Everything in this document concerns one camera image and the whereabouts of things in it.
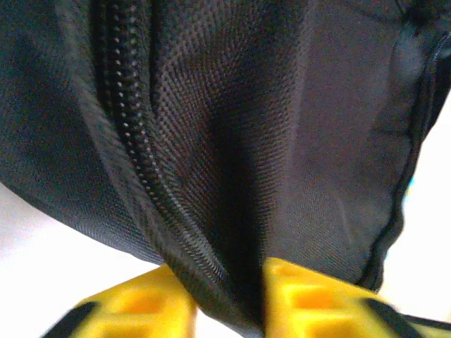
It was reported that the black student backpack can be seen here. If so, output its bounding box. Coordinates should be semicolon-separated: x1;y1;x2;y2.
0;0;451;338

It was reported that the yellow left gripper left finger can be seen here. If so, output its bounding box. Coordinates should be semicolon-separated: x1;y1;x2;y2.
42;263;197;338

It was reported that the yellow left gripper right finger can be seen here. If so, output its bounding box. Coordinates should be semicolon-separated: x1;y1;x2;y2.
262;256;426;338

